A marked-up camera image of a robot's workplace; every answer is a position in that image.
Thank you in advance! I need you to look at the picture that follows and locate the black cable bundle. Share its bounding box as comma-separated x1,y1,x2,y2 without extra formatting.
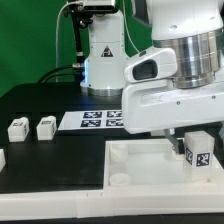
36,63,86,84

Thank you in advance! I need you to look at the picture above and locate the white square tabletop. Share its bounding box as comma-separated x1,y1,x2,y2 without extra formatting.
104,139,224,186

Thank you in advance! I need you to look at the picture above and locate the white L-shaped obstacle fence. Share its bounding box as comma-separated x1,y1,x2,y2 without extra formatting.
0,178,224,221

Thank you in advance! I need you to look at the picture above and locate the black camera stand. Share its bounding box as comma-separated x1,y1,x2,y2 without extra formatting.
64,0,119,81

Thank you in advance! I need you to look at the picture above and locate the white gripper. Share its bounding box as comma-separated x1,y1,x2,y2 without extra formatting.
122,82,224,154

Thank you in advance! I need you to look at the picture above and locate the white cable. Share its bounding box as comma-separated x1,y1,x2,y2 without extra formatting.
55,1,84,83

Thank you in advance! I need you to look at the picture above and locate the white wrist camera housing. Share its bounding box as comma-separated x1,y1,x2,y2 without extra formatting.
124,47,178,83

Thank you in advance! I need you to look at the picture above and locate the white fiducial marker sheet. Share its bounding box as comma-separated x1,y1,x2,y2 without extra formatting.
59,110,123,131

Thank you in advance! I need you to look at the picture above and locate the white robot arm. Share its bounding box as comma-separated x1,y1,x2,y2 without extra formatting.
121,0,224,148

